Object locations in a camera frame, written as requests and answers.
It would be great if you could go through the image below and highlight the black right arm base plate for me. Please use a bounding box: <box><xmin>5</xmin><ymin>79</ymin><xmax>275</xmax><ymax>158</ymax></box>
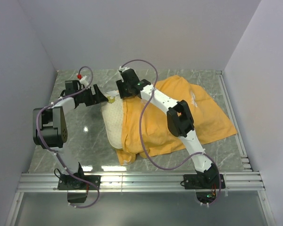
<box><xmin>180</xmin><ymin>174</ymin><xmax>219</xmax><ymax>190</ymax></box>

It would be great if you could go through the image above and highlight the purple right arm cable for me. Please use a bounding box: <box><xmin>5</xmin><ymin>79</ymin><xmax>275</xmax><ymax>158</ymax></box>
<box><xmin>117</xmin><ymin>59</ymin><xmax>224</xmax><ymax>208</ymax></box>

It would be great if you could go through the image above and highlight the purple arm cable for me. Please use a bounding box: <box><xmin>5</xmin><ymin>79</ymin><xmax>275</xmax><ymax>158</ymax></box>
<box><xmin>117</xmin><ymin>59</ymin><xmax>224</xmax><ymax>208</ymax></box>
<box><xmin>35</xmin><ymin>66</ymin><xmax>101</xmax><ymax>210</ymax></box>

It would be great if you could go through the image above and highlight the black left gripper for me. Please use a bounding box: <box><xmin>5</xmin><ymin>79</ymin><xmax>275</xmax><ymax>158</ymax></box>
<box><xmin>76</xmin><ymin>84</ymin><xmax>108</xmax><ymax>106</ymax></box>

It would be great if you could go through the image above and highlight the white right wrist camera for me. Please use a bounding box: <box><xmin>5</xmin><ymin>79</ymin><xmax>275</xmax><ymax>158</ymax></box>
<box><xmin>118</xmin><ymin>66</ymin><xmax>131</xmax><ymax>74</ymax></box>

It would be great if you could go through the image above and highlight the cream quilted pillow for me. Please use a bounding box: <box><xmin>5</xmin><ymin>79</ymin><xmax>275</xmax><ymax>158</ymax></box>
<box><xmin>101</xmin><ymin>90</ymin><xmax>124</xmax><ymax>150</ymax></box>

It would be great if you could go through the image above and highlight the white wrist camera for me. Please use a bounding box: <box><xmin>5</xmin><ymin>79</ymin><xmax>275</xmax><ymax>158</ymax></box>
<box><xmin>77</xmin><ymin>73</ymin><xmax>90</xmax><ymax>87</ymax></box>
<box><xmin>118</xmin><ymin>66</ymin><xmax>131</xmax><ymax>74</ymax></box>

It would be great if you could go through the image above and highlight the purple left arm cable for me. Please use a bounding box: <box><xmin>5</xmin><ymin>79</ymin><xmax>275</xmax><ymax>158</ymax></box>
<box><xmin>35</xmin><ymin>66</ymin><xmax>101</xmax><ymax>210</ymax></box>

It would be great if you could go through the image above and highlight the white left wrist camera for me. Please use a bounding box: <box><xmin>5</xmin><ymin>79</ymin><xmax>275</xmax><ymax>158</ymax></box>
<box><xmin>77</xmin><ymin>73</ymin><xmax>90</xmax><ymax>87</ymax></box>

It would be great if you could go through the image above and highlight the aluminium front rail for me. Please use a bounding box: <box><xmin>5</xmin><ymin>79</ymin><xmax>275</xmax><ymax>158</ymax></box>
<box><xmin>16</xmin><ymin>171</ymin><xmax>265</xmax><ymax>193</ymax></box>

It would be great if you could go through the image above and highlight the orange pillowcase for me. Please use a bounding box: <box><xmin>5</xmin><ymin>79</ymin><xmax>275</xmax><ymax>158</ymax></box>
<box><xmin>117</xmin><ymin>75</ymin><xmax>237</xmax><ymax>166</ymax></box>

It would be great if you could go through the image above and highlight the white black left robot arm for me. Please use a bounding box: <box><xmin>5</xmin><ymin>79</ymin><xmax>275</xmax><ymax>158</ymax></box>
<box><xmin>33</xmin><ymin>80</ymin><xmax>108</xmax><ymax>189</ymax></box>

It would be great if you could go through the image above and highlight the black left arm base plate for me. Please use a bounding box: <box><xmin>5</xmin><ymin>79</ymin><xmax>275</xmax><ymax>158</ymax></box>
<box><xmin>54</xmin><ymin>168</ymin><xmax>101</xmax><ymax>190</ymax></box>

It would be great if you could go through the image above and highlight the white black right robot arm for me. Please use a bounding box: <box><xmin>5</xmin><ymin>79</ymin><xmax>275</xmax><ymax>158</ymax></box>
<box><xmin>116</xmin><ymin>66</ymin><xmax>222</xmax><ymax>188</ymax></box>

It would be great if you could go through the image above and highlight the aluminium side rail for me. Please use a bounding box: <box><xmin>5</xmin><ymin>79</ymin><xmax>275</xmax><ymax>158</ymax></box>
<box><xmin>216</xmin><ymin>71</ymin><xmax>253</xmax><ymax>172</ymax></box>

